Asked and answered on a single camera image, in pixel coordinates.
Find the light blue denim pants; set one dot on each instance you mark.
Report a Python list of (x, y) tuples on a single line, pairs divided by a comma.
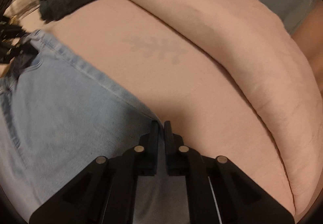
[(58, 113)]

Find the pink bed sheet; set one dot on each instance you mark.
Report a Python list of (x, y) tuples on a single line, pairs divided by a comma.
[(177, 81)]

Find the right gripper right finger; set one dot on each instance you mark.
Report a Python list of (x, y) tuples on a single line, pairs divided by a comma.
[(217, 190)]

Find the pink duvet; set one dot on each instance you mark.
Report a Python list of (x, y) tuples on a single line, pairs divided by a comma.
[(251, 43)]

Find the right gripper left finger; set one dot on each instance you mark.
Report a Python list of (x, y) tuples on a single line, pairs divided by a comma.
[(105, 190)]

